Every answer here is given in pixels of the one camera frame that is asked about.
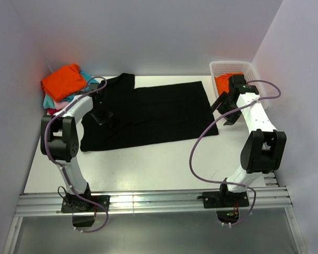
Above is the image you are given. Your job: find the black t shirt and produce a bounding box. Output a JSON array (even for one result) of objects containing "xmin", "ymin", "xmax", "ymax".
[{"xmin": 80, "ymin": 73, "xmax": 214, "ymax": 152}]

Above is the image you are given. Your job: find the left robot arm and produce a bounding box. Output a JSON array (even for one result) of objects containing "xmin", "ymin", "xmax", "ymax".
[{"xmin": 40, "ymin": 92, "xmax": 118, "ymax": 195}]

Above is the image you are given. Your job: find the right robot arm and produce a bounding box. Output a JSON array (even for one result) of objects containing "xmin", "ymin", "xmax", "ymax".
[{"xmin": 211, "ymin": 92, "xmax": 287, "ymax": 193}]

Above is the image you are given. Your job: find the orange crumpled t shirt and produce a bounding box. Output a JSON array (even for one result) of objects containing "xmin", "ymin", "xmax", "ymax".
[{"xmin": 214, "ymin": 72, "xmax": 243, "ymax": 95}]

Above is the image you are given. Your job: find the white plastic basket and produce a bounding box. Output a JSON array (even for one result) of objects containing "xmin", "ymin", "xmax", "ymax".
[{"xmin": 209, "ymin": 60, "xmax": 260, "ymax": 98}]

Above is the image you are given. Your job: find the pink folded t shirt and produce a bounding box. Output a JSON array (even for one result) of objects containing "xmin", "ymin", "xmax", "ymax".
[{"xmin": 54, "ymin": 102, "xmax": 69, "ymax": 110}]

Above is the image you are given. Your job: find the orange folded t shirt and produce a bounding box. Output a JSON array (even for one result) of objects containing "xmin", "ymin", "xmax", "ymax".
[{"xmin": 41, "ymin": 63, "xmax": 86, "ymax": 103}]

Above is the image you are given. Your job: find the magenta folded t shirt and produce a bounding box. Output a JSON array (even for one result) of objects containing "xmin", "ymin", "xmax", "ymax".
[{"xmin": 47, "ymin": 108, "xmax": 57, "ymax": 115}]

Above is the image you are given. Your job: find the teal folded t shirt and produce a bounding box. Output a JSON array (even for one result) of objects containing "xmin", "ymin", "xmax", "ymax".
[{"xmin": 42, "ymin": 71, "xmax": 93, "ymax": 110}]

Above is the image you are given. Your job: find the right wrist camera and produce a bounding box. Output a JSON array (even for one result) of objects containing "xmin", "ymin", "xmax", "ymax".
[{"xmin": 228, "ymin": 74, "xmax": 259, "ymax": 96}]

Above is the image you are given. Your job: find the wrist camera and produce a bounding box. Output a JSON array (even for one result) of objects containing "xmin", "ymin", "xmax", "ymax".
[
  {"xmin": 87, "ymin": 83, "xmax": 100, "ymax": 92},
  {"xmin": 228, "ymin": 74, "xmax": 259, "ymax": 96}
]

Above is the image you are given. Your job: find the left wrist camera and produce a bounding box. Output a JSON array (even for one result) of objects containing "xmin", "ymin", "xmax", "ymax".
[{"xmin": 87, "ymin": 83, "xmax": 100, "ymax": 92}]

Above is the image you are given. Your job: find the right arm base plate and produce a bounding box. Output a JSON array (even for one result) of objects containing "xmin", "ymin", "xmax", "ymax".
[{"xmin": 197, "ymin": 191, "xmax": 250, "ymax": 208}]

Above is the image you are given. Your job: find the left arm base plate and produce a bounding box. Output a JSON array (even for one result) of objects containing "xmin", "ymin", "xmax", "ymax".
[{"xmin": 61, "ymin": 195, "xmax": 110, "ymax": 213}]

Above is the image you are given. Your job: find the aluminium mounting rail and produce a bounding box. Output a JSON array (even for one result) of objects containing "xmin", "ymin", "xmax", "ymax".
[{"xmin": 14, "ymin": 187, "xmax": 293, "ymax": 217}]

